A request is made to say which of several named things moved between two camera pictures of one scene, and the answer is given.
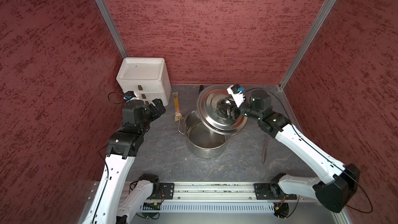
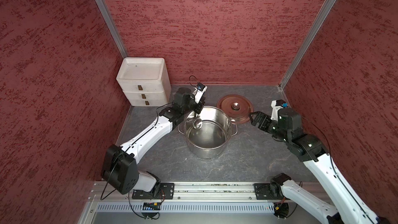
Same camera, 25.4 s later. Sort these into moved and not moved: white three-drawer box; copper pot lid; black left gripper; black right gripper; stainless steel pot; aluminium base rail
Moved: black left gripper; black right gripper; copper pot lid
Not moved: aluminium base rail; stainless steel pot; white three-drawer box
